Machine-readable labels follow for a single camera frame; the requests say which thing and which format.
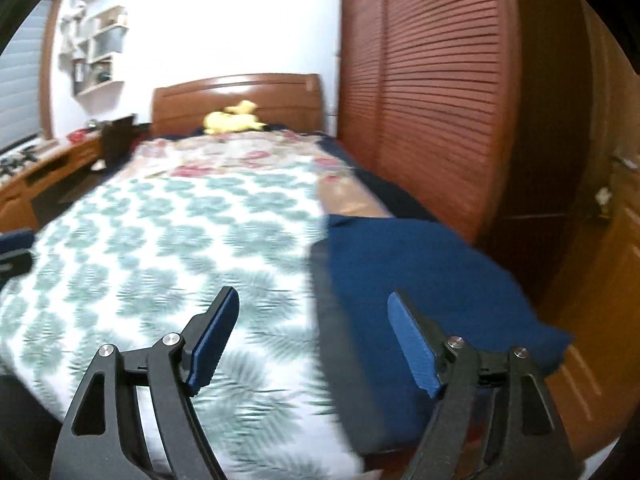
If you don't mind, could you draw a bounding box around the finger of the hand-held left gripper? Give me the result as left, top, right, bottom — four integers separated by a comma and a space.
0, 251, 32, 277
0, 229, 35, 252

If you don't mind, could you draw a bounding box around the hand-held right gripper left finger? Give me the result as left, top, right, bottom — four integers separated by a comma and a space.
49, 286, 241, 480

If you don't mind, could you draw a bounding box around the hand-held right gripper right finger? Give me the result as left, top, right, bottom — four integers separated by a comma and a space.
387, 290, 586, 480

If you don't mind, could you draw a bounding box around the navy blue blazer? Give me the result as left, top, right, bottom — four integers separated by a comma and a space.
325, 214, 575, 448

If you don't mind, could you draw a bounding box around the wooden desk cabinet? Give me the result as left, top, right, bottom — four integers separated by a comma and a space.
0, 132, 108, 233

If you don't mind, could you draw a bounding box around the leaf print bedsheet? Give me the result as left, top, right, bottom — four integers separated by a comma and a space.
0, 165, 371, 480

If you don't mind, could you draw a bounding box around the black chair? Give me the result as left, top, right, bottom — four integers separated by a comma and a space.
101, 115, 138, 173

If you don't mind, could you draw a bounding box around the dark blue bed sheet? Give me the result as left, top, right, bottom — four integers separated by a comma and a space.
270, 125, 441, 221

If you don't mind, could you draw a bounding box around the grey window blind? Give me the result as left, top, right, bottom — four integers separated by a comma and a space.
0, 2, 53, 148

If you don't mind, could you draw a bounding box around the floral blanket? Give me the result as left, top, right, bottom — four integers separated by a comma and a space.
117, 130, 396, 221

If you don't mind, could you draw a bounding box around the wooden door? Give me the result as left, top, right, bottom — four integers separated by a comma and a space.
540, 10, 640, 466

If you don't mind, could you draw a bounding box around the yellow plush toy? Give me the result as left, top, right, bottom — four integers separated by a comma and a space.
202, 100, 266, 136

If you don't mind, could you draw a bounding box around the wooden headboard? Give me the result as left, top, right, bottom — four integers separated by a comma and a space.
151, 73, 325, 138

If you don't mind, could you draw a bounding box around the beige tied curtain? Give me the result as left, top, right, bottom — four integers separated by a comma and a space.
65, 0, 98, 26

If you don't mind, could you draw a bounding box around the wooden louvred wardrobe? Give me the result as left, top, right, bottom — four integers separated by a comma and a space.
336, 0, 596, 261

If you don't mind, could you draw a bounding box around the wooden window frame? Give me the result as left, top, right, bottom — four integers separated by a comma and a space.
39, 0, 68, 141

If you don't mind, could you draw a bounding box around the white wall shelf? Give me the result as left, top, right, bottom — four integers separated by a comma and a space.
57, 5, 128, 97

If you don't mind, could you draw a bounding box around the door handle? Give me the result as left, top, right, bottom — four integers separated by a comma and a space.
595, 152, 640, 211

